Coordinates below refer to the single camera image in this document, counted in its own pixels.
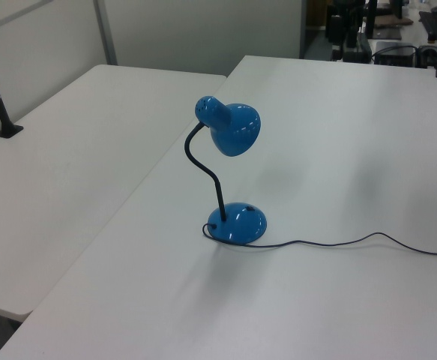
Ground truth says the dark robot gripper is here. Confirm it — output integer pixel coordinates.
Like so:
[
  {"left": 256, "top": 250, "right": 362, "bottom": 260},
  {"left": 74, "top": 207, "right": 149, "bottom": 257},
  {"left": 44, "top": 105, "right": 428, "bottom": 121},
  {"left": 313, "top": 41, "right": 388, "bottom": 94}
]
[{"left": 326, "top": 1, "right": 366, "bottom": 62}]

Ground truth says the blue gooseneck desk lamp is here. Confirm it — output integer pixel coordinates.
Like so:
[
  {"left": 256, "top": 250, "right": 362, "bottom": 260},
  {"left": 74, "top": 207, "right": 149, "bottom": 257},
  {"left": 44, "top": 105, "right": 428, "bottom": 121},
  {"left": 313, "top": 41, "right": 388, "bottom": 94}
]
[{"left": 194, "top": 95, "right": 268, "bottom": 247}]

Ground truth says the black stand base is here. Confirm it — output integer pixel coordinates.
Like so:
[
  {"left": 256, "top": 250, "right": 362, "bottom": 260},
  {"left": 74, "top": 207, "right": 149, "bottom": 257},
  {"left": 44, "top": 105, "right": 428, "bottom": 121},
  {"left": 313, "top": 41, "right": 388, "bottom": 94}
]
[{"left": 343, "top": 49, "right": 372, "bottom": 64}]

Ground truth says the black monitor stand pole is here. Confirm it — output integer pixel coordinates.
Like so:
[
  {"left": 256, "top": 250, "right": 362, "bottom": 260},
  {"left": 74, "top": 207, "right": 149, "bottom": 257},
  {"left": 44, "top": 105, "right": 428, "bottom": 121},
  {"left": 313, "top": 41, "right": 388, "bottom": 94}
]
[{"left": 366, "top": 0, "right": 379, "bottom": 39}]

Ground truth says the black electronics box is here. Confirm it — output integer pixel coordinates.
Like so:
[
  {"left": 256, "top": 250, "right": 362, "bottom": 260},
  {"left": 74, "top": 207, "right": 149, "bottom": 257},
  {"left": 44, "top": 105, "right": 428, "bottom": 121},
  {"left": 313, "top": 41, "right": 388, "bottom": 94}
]
[{"left": 374, "top": 40, "right": 417, "bottom": 68}]

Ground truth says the brown flat desk item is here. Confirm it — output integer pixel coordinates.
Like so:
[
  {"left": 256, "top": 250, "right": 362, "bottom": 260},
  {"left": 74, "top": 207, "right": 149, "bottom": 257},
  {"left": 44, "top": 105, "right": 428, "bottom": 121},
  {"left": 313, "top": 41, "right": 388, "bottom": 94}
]
[{"left": 375, "top": 13, "right": 415, "bottom": 29}]

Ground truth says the black table clamp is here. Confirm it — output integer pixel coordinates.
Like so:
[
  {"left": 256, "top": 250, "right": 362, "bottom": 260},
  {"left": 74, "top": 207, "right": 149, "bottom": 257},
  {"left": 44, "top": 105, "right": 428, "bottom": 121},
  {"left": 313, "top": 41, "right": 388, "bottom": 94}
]
[{"left": 417, "top": 43, "right": 437, "bottom": 70}]

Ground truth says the black keyboard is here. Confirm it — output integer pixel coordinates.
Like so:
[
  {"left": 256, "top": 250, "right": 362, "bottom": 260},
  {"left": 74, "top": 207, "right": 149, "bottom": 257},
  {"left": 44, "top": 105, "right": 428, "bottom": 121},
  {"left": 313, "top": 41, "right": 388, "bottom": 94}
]
[{"left": 418, "top": 10, "right": 437, "bottom": 43}]

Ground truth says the thin dark lamp power cable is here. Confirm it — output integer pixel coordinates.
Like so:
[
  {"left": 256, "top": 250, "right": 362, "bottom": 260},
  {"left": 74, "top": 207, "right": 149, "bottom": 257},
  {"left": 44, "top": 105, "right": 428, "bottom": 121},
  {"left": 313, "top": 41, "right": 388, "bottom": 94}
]
[{"left": 202, "top": 222, "right": 437, "bottom": 258}]

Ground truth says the grey aluminium partition post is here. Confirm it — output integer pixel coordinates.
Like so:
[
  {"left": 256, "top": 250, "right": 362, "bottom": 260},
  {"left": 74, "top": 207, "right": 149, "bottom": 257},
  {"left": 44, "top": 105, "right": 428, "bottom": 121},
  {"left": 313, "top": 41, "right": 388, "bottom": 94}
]
[{"left": 93, "top": 0, "right": 119, "bottom": 67}]

